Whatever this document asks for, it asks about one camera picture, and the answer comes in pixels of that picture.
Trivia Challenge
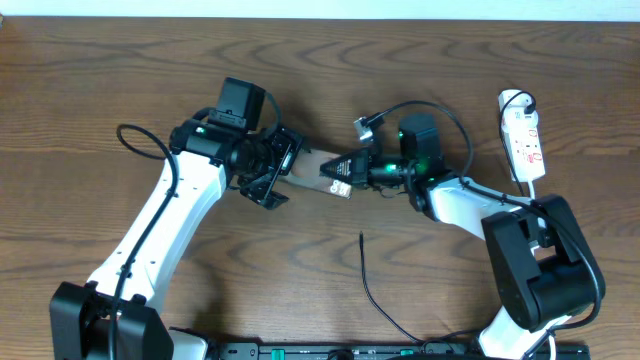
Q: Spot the black charger cable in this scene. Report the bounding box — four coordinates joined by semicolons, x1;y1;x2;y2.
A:
358;90;538;346

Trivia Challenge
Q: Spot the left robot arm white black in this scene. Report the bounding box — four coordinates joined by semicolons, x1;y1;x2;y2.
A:
49;78;303;359

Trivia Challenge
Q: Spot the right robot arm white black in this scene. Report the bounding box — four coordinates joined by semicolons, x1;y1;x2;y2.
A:
320;113;606;359

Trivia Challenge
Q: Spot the white power strip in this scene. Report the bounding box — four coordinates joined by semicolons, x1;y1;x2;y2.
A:
498;89;546;183

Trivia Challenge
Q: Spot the white power strip cord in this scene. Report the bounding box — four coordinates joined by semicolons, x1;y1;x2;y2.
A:
526;180;558;360

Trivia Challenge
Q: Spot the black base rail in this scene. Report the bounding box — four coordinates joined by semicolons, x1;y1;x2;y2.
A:
207;341;591;360

